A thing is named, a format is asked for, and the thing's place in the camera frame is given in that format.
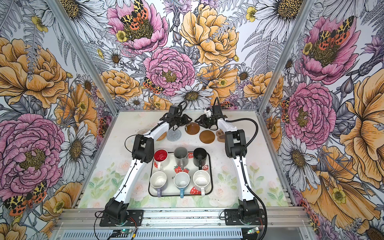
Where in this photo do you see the grey braided coaster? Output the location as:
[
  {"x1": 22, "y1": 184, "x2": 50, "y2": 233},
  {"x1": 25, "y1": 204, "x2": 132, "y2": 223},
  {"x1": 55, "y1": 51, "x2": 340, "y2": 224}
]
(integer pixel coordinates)
[{"x1": 167, "y1": 130, "x2": 182, "y2": 142}]

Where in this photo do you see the plain round wooden coaster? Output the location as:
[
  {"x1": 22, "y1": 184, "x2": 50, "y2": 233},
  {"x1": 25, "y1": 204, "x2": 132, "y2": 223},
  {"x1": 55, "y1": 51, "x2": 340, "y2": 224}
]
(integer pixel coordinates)
[{"x1": 199, "y1": 130, "x2": 216, "y2": 144}]

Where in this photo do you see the paw shaped wooden coaster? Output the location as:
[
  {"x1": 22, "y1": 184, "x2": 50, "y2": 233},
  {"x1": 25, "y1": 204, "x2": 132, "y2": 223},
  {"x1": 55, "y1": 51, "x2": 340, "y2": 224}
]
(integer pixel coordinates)
[{"x1": 216, "y1": 130, "x2": 226, "y2": 143}]

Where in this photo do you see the woven rattan coaster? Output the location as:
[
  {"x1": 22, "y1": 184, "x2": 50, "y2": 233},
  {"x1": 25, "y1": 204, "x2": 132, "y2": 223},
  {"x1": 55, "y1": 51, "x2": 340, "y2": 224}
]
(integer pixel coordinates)
[{"x1": 157, "y1": 132, "x2": 167, "y2": 141}]

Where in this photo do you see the scratched dark wooden coaster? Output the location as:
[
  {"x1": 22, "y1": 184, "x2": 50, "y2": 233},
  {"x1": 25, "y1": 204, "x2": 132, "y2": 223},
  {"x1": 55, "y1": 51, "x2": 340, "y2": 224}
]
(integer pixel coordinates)
[{"x1": 185, "y1": 123, "x2": 200, "y2": 135}]

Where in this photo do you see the multicolour braided coaster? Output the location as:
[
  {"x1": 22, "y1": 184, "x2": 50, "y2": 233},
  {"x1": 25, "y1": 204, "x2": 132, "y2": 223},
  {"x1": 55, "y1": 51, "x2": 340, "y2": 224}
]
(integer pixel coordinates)
[{"x1": 137, "y1": 129, "x2": 150, "y2": 135}]

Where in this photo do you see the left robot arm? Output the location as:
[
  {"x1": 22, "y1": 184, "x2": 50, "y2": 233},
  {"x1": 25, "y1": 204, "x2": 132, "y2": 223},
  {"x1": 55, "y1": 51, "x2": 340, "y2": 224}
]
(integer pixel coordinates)
[{"x1": 103, "y1": 114, "x2": 192, "y2": 225}]

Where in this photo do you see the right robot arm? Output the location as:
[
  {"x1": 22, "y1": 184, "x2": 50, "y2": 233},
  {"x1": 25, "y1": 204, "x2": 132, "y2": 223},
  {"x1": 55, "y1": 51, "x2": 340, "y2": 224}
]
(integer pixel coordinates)
[{"x1": 195, "y1": 105, "x2": 261, "y2": 224}]

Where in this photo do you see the grey mug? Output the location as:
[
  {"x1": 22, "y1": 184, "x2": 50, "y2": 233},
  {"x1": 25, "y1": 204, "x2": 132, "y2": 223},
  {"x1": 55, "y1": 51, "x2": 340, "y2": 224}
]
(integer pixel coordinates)
[{"x1": 174, "y1": 147, "x2": 189, "y2": 170}]

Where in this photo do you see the black mug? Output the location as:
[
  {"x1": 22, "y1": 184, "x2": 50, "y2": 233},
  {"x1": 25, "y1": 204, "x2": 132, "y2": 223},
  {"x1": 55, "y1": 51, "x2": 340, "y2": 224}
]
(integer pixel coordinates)
[{"x1": 193, "y1": 148, "x2": 208, "y2": 170}]

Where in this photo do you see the red interior mug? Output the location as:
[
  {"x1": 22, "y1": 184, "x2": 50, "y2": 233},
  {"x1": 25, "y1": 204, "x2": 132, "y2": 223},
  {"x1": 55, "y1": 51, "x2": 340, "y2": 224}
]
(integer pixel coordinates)
[{"x1": 154, "y1": 149, "x2": 170, "y2": 171}]

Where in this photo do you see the strawberry print serving tray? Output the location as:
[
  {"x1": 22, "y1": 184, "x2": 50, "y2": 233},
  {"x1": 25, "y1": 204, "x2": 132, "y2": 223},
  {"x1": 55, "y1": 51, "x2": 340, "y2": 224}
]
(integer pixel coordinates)
[{"x1": 148, "y1": 152, "x2": 214, "y2": 198}]

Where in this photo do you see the green circuit board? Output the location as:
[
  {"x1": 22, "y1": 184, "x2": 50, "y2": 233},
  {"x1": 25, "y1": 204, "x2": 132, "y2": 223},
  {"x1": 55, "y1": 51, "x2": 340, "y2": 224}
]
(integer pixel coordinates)
[{"x1": 111, "y1": 229, "x2": 135, "y2": 239}]

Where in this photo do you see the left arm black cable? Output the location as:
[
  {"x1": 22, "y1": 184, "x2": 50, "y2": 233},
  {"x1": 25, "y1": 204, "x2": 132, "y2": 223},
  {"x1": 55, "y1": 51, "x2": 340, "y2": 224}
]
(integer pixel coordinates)
[{"x1": 124, "y1": 101, "x2": 188, "y2": 151}]

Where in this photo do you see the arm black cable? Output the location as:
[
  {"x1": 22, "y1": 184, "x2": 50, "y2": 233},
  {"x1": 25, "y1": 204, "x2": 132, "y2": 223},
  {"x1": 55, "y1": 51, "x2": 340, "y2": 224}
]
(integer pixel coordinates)
[
  {"x1": 124, "y1": 101, "x2": 188, "y2": 151},
  {"x1": 212, "y1": 96, "x2": 268, "y2": 240}
]

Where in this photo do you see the white mug blue handle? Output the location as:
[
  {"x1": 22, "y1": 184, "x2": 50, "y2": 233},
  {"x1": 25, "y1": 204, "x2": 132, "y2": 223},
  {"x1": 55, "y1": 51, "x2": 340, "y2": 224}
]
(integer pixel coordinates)
[{"x1": 174, "y1": 172, "x2": 191, "y2": 199}]

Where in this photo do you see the white mug purple handle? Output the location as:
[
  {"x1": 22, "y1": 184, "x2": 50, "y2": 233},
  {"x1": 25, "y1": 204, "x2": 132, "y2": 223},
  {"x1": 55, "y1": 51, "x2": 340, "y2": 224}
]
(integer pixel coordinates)
[{"x1": 150, "y1": 171, "x2": 168, "y2": 198}]

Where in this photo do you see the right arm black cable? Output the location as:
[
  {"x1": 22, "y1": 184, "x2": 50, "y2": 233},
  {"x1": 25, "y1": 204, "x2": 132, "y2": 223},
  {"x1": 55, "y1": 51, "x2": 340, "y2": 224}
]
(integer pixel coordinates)
[{"x1": 212, "y1": 96, "x2": 268, "y2": 240}]

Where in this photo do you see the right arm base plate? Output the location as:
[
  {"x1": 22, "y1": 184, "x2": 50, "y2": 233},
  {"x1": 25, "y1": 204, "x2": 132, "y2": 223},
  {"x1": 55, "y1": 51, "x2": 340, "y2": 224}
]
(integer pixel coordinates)
[{"x1": 224, "y1": 209, "x2": 266, "y2": 226}]

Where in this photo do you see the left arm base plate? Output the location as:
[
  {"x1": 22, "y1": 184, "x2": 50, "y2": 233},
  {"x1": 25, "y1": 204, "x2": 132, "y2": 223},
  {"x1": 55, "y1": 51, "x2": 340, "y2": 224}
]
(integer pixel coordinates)
[{"x1": 99, "y1": 210, "x2": 144, "y2": 227}]

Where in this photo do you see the aluminium front rail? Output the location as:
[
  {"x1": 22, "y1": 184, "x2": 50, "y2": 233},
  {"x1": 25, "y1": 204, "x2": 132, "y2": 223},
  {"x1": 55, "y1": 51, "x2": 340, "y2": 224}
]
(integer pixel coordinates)
[{"x1": 57, "y1": 207, "x2": 310, "y2": 230}]

